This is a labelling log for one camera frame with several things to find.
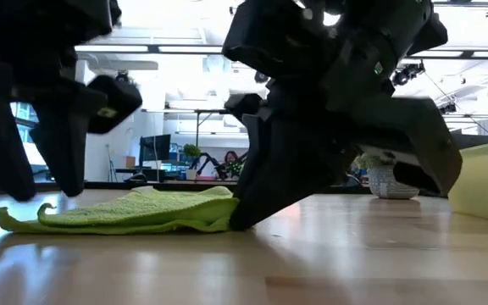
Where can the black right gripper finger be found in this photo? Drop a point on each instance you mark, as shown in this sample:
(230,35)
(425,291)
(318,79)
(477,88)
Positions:
(290,161)
(422,144)

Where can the translucent yellow plastic basket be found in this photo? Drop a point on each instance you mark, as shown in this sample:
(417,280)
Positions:
(485,186)

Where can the lime green microfiber towel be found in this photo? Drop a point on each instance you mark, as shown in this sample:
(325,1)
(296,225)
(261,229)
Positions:
(142,212)

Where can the black background robot arm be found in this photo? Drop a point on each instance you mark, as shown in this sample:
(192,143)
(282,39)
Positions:
(210,163)

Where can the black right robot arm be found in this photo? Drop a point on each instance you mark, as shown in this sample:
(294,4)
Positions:
(396,21)

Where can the green succulent in patterned pot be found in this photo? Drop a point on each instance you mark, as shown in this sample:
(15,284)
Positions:
(384,184)

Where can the person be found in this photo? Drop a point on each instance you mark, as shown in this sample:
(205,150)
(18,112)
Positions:
(231,157)

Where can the black ceiling spotlight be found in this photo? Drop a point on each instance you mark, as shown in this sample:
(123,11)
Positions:
(407,74)

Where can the black computer monitor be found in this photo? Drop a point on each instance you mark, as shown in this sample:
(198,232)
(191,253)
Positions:
(155,148)

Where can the leafy plant in white pot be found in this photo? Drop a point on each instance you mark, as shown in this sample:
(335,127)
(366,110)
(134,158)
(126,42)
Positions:
(191,151)

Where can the black aluminium table frame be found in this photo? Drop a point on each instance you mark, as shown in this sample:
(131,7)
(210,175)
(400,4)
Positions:
(108,185)

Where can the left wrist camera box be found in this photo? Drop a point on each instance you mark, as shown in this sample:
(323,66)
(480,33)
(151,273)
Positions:
(117,101)

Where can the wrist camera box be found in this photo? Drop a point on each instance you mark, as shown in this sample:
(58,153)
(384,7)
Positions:
(117,101)
(244,106)

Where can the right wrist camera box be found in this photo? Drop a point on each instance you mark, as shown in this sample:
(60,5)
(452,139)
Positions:
(244,106)

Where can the black ceiling camera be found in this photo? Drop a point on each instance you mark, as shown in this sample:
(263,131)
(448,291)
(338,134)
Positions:
(122,77)

